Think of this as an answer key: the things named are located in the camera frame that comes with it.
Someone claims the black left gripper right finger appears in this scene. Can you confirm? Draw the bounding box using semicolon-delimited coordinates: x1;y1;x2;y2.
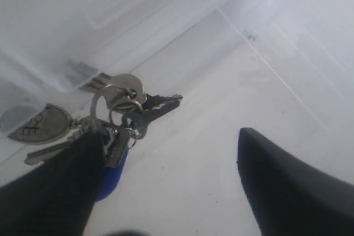
237;127;353;235

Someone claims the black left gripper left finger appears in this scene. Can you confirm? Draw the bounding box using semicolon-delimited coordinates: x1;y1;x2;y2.
1;132;105;235

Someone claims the key bunch with blue tag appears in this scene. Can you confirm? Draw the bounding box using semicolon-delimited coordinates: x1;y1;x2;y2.
7;73;183;201

